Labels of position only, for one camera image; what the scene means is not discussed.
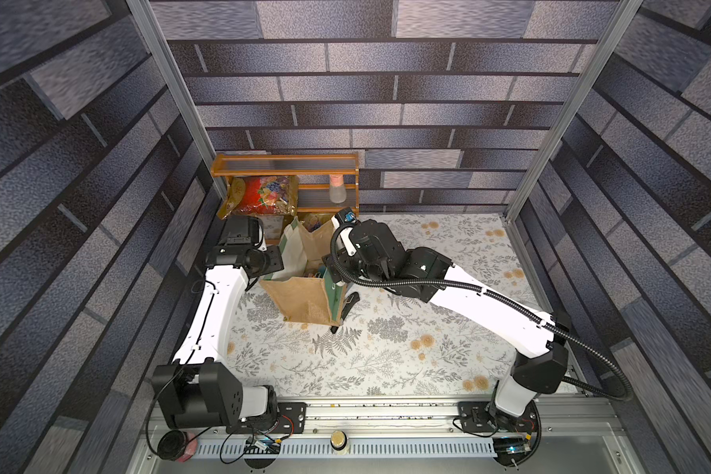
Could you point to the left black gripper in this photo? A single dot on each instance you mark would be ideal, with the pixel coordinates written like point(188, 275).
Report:
point(276, 259)

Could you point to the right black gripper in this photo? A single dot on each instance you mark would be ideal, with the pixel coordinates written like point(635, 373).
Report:
point(337, 279)

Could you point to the dark grey yellow knife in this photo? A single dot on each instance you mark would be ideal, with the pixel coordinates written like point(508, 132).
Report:
point(346, 308)

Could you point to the burlap green Christmas tote bag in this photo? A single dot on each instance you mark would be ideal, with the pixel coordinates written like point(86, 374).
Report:
point(304, 290)

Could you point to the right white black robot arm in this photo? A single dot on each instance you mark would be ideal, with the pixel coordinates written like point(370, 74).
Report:
point(539, 339)

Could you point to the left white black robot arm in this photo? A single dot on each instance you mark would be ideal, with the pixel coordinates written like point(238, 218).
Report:
point(197, 389)

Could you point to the red gold snack bag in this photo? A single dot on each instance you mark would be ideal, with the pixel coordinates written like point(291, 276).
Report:
point(261, 195)

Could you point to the small pink capped bottle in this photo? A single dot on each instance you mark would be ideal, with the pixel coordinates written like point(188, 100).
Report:
point(337, 189)

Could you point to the wooden two-tier shelf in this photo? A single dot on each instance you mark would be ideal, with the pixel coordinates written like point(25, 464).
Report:
point(313, 172)

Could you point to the small gold lid jar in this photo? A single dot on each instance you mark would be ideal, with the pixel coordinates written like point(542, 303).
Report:
point(339, 442)

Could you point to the black red tape roll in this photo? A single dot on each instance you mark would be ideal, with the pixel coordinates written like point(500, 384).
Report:
point(177, 446)

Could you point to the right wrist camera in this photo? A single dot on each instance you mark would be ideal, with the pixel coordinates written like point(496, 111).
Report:
point(345, 217)

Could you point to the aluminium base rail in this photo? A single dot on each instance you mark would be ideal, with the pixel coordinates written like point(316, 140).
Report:
point(416, 435)

